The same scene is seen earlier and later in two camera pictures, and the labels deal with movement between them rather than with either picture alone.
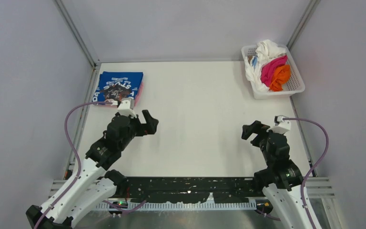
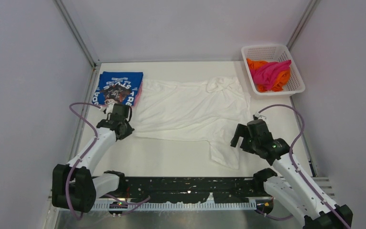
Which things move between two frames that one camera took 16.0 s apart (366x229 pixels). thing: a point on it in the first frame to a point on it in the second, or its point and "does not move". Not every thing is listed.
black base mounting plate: (188, 190) does not move
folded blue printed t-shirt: (113, 87) does not move
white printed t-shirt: (266, 50) to (211, 110)
